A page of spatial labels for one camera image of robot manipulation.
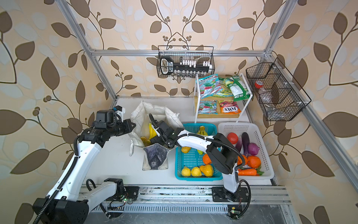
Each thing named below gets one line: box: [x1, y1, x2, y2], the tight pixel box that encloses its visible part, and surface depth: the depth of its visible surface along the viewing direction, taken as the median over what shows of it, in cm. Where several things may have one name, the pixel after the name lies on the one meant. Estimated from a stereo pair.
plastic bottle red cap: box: [254, 80, 264, 89], surface depth 84 cm
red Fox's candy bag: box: [219, 100, 242, 115], surface depth 92 cm
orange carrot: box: [237, 168, 264, 176], surface depth 77 cm
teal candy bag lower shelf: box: [198, 99, 219, 115], surface depth 91 cm
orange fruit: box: [202, 153, 213, 165], surface depth 83 cm
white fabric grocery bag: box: [128, 100, 185, 171], surface depth 81 cm
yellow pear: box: [199, 164, 214, 178], surface depth 80 cm
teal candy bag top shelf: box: [195, 73, 223, 100], surface depth 75 cm
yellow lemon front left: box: [181, 166, 191, 177], surface depth 80 cm
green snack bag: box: [218, 75, 251, 102], surface depth 76 cm
